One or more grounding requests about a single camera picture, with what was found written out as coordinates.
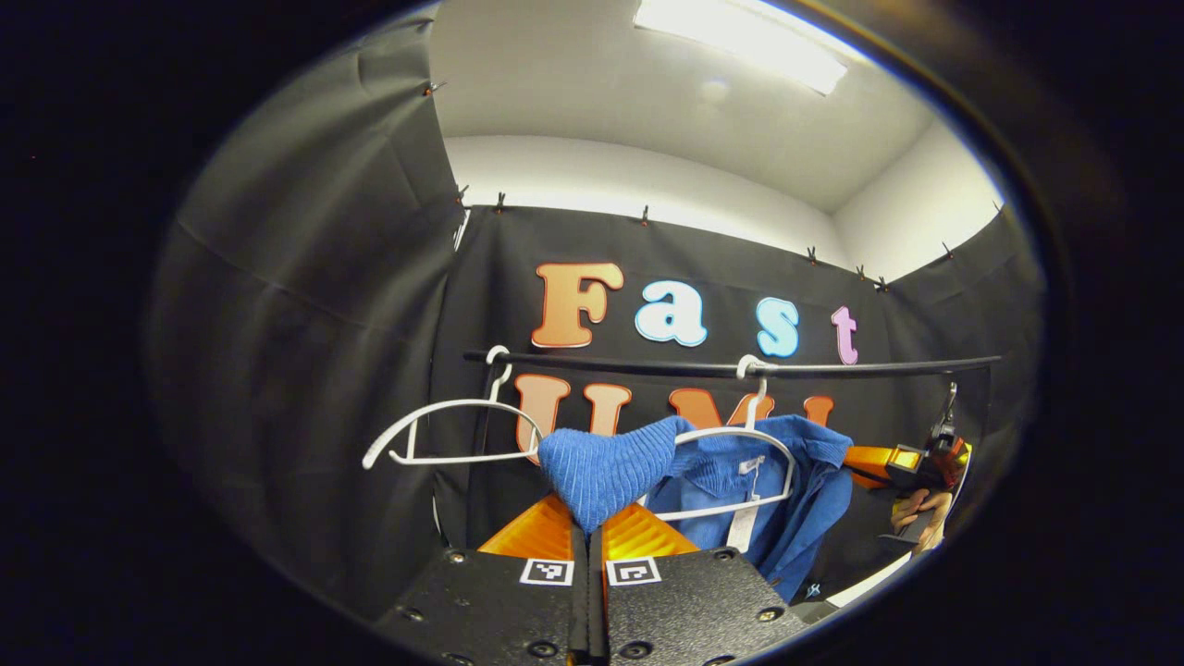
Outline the white box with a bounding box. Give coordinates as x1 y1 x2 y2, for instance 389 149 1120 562
826 552 914 609

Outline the white plastic hanger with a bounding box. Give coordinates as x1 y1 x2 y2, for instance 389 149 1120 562
363 345 547 471
638 354 798 524

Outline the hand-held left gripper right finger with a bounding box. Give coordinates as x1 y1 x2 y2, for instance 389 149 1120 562
592 502 806 666

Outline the blue knit shirt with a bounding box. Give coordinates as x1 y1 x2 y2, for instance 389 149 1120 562
538 413 854 604

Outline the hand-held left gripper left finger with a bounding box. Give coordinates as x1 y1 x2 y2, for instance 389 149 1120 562
375 493 593 666

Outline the black backdrop cloth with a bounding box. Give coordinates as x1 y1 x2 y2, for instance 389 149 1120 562
148 9 1051 621

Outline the ceiling light panel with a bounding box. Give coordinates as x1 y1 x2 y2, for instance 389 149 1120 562
634 0 849 97

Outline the black clothes rack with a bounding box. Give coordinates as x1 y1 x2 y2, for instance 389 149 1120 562
462 350 1002 556

